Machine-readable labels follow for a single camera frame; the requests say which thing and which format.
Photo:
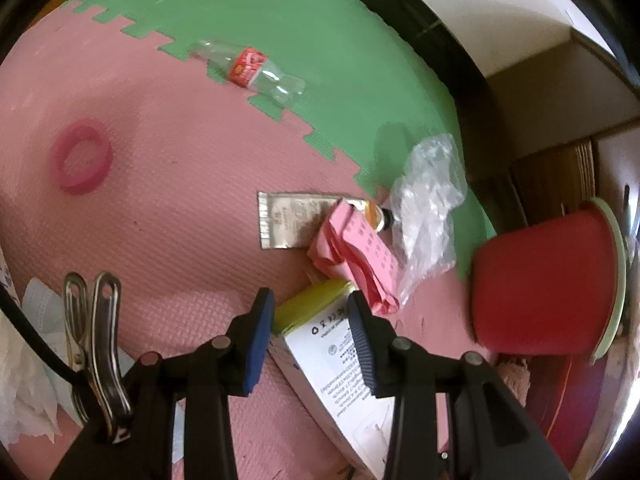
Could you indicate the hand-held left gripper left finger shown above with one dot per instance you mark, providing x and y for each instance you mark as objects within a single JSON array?
[{"x": 257, "y": 345}]

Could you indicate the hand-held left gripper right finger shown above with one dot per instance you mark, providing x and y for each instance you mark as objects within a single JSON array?
[{"x": 367, "y": 350}]

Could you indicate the yellow-green and white box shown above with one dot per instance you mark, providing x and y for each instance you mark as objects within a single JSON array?
[{"x": 330, "y": 360}]

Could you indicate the red bin with green rim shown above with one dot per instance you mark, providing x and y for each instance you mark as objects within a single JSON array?
[{"x": 540, "y": 280}]

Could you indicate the white plastic bag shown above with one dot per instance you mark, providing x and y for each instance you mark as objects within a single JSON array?
[{"x": 20, "y": 395}]

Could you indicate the pink paper packet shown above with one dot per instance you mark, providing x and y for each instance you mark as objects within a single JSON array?
[{"x": 360, "y": 245}]

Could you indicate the silver foil sachet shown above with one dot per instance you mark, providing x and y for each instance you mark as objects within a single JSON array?
[{"x": 287, "y": 220}]

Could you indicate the pink fluffy cloth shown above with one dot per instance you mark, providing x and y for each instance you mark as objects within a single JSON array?
[{"x": 515, "y": 377}]

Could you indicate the metal spring clip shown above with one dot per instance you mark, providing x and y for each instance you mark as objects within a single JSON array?
[{"x": 107, "y": 360}]

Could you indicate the clear plastic bag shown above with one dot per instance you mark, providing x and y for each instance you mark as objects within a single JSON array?
[{"x": 425, "y": 200}]

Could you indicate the red blanket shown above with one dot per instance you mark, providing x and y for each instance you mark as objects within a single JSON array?
[{"x": 575, "y": 400}]

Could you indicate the blue face mask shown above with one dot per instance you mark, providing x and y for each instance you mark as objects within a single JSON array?
[{"x": 37, "y": 300}]

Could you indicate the clear plastic bottle red label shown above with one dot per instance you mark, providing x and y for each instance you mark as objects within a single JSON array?
[{"x": 247, "y": 66}]

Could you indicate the dark wooden nightstand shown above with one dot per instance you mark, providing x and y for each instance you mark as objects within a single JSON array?
[{"x": 550, "y": 110}]

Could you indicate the green foam mat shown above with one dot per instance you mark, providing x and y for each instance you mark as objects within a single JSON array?
[{"x": 300, "y": 35}]

